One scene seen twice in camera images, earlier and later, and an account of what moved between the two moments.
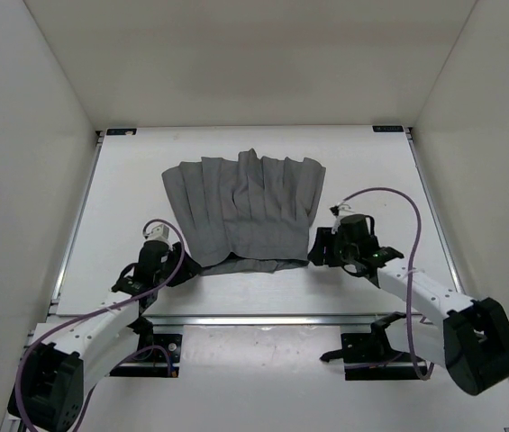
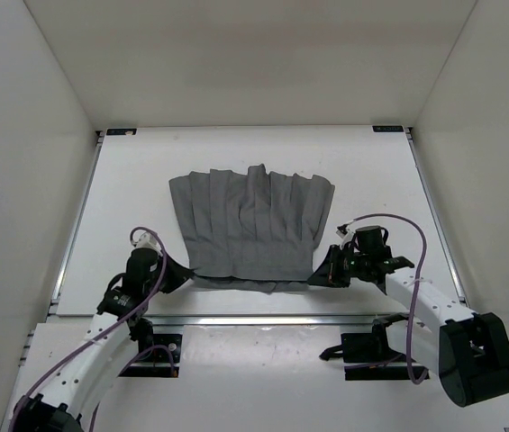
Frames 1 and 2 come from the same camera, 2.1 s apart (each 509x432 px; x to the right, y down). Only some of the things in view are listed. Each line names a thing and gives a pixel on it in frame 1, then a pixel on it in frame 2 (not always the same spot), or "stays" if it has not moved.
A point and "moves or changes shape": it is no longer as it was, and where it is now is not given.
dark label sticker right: [388, 129] stays
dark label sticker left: [124, 131] stays
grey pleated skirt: [246, 213] moves or changes shape
